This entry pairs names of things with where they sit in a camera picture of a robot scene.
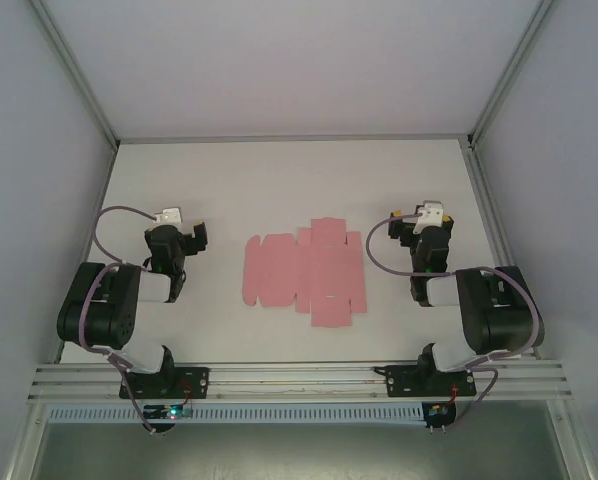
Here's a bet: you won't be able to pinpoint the pink paper box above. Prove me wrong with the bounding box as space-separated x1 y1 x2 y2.
242 216 369 329

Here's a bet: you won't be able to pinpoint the circuit board with green light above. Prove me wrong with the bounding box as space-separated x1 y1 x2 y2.
142 403 194 422

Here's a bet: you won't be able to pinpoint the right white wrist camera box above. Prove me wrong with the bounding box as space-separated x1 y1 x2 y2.
411 200 446 236

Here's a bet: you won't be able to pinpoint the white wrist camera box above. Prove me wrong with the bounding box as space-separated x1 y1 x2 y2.
152 206 185 225
411 200 446 236

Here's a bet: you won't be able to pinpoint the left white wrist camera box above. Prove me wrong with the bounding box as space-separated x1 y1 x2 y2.
152 206 185 225

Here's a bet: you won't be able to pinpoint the aluminium side frame rail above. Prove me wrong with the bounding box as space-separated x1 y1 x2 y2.
460 141 543 359
53 144 121 364

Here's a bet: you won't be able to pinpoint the aluminium rear frame bar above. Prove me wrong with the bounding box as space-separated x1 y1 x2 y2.
115 131 473 147

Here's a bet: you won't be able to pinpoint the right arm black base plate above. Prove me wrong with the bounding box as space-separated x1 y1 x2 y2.
373 364 478 400

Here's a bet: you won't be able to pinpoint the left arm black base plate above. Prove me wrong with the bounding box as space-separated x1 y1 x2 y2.
119 365 212 402

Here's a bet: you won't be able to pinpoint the aluminium frame post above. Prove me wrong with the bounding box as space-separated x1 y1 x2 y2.
465 0 564 149
27 0 124 152

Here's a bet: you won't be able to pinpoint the aluminium mounting rail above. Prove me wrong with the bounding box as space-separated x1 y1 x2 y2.
26 358 574 404

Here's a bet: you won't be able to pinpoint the grey slotted cable duct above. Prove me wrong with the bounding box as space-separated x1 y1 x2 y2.
45 403 426 426

